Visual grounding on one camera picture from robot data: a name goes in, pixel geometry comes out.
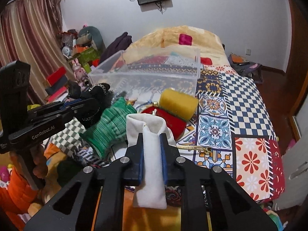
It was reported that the white fabric pouch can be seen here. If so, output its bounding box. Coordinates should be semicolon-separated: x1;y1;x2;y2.
126;113;176;210

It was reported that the black patterned knit sock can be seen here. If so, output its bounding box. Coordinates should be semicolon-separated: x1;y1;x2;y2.
68;80;113;129

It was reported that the red velvet pouch gold cord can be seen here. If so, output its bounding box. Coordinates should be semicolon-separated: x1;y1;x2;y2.
140;105;187;141

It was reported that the yellow sponge roll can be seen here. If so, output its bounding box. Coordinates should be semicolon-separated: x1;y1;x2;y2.
159;89;199;121

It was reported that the person's hand holding gripper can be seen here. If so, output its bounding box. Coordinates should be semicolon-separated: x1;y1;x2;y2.
9;144;49;179

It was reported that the red flat box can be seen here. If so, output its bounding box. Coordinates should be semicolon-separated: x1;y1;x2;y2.
46;66;66;87

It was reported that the grey checkered cloth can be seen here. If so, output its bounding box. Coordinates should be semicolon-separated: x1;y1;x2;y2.
50;118;86;158

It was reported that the pink bunny plush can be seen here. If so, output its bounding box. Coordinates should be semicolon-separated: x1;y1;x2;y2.
72;59;90;91

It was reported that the green knitted cloth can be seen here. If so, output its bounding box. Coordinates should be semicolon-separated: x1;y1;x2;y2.
79;97;137;159

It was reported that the orange fabric item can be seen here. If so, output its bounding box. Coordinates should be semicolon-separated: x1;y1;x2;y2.
1;168;38;230

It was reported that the green cardboard box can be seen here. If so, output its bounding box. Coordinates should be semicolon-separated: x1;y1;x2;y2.
73;47;101;66

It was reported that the patchwork patterned bedsheet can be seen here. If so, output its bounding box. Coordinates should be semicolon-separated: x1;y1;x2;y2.
177;65;285;202

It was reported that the grey green plush toy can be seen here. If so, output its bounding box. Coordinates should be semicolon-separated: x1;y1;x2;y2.
76;26;105;53

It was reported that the striped pink curtain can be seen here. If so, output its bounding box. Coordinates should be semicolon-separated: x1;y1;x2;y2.
1;0;74;104

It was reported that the clear plastic storage box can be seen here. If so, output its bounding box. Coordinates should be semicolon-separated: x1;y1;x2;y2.
88;45;201;102

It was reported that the dark purple clothing pile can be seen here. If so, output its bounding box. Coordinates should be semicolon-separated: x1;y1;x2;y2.
99;32;132;64

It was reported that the white cabinet door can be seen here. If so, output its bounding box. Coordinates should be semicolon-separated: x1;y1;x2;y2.
273;134;307;211

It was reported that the grey backpack on floor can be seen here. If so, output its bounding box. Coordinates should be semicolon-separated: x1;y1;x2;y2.
228;53;264;84

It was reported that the beige fleece blanket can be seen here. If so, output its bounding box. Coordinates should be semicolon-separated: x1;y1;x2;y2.
128;26;230;66

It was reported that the wall power socket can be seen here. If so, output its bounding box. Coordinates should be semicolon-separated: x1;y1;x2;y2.
245;49;251;55

